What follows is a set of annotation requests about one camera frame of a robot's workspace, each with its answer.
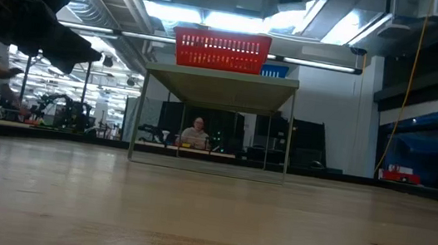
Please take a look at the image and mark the long ceiling light strip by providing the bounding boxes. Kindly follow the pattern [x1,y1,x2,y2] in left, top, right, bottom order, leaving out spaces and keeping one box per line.
[57,20,176,45]

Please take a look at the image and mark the black background robot arms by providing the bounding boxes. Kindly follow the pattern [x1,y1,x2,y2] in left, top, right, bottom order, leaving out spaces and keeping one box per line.
[27,90,96,135]

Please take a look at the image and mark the red plastic basket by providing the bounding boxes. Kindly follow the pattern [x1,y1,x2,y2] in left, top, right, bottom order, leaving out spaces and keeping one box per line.
[170,24,274,77]

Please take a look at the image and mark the pale green metal shelf riser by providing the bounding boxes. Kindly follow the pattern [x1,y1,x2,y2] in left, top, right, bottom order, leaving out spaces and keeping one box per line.
[125,59,301,186]

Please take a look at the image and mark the blue plastic basket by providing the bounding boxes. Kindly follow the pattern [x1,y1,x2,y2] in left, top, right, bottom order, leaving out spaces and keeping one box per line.
[259,62,291,80]

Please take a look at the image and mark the short ceiling light strip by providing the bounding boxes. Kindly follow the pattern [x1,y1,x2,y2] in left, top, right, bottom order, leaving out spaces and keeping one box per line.
[266,52,364,76]

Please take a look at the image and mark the red tool cart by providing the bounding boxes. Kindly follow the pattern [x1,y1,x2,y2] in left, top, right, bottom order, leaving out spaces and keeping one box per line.
[378,162,424,186]

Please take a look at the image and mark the black gantry frame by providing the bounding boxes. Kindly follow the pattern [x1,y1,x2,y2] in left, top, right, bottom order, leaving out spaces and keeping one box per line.
[16,52,93,132]

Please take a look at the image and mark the black aluminium table frame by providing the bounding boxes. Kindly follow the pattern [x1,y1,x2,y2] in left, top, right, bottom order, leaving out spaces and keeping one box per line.
[0,120,438,204]

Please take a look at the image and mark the yellow hanging cable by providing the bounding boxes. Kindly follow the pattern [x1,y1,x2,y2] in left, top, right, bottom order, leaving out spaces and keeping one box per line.
[373,0,434,180]

